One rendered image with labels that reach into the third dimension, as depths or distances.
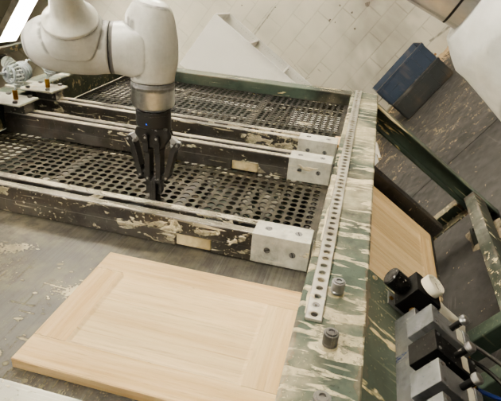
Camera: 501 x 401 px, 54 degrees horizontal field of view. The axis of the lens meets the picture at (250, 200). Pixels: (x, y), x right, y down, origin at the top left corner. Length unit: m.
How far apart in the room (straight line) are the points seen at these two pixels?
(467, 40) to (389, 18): 5.60
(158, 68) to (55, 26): 0.20
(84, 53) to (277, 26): 5.13
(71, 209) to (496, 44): 0.97
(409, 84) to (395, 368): 4.32
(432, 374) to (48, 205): 0.88
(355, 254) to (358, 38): 5.07
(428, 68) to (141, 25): 4.24
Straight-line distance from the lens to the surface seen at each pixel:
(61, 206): 1.20
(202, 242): 1.08
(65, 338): 0.87
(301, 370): 0.77
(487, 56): 0.42
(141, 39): 0.99
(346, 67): 6.03
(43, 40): 1.02
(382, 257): 1.75
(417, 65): 5.05
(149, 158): 1.11
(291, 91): 2.32
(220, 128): 1.64
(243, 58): 4.70
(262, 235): 1.02
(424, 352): 0.80
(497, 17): 0.40
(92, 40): 0.99
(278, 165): 1.44
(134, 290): 0.96
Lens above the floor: 1.18
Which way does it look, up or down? 6 degrees down
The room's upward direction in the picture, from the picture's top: 50 degrees counter-clockwise
